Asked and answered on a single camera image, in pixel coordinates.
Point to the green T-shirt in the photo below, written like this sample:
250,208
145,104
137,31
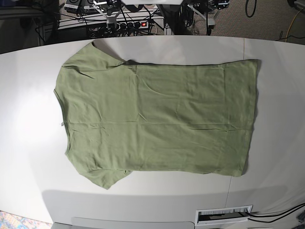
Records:
122,117

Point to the grey table leg column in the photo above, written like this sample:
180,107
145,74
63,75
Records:
168,18

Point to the black power strip red switch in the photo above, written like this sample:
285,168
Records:
134,26

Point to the table cable grommet slot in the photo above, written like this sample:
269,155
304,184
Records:
221,216

